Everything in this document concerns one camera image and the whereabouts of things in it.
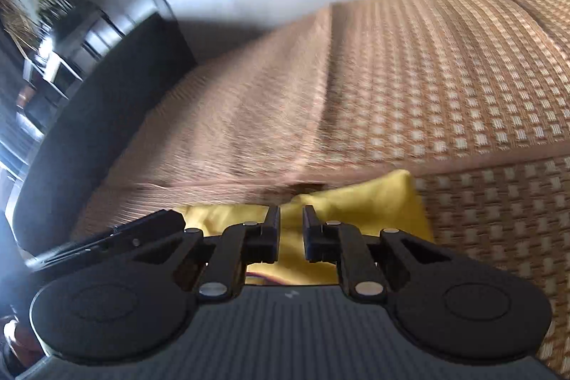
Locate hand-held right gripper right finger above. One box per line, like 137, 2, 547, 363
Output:
303, 205, 451, 301

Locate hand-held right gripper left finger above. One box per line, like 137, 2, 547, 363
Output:
134, 205, 282, 301

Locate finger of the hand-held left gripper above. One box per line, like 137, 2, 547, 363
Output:
26, 210, 187, 270

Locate yellow garment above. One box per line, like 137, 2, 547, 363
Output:
178, 170, 435, 286

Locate brown woven seat mat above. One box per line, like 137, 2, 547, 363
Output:
71, 0, 570, 376

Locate dark shelf unit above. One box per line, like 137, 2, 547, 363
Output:
13, 1, 130, 136

